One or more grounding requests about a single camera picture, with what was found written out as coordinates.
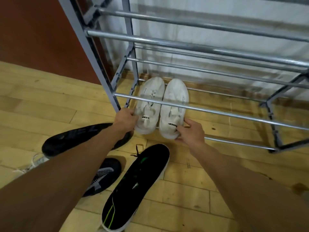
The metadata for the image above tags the person's right hand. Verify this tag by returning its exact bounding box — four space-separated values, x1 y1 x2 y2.
175 118 206 149

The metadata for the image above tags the person's left hand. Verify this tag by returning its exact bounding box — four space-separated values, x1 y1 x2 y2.
113 107 140 134

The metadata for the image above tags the white slip-on sneaker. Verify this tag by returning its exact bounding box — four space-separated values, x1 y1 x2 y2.
159 78 189 140
133 77 165 135

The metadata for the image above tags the person's right forearm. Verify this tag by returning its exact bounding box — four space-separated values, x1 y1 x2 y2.
188 142 309 232

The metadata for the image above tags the person's left forearm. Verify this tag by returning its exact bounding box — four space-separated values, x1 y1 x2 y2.
0 122 134 232

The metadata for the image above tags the black sneaker with green stripes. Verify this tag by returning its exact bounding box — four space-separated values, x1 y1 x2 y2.
101 144 170 231

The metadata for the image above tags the black sneaker with grey pattern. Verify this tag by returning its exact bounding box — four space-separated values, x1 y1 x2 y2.
82 157 122 198

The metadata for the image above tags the plain black sneaker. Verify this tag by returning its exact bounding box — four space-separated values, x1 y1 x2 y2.
42 123 134 158

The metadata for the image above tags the grey metal shoe rack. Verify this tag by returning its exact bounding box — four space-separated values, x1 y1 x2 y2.
57 0 309 154

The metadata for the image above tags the white curtain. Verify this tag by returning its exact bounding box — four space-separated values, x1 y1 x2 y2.
98 0 309 102

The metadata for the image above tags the brown wooden door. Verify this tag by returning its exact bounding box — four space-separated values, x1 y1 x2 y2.
0 0 114 85

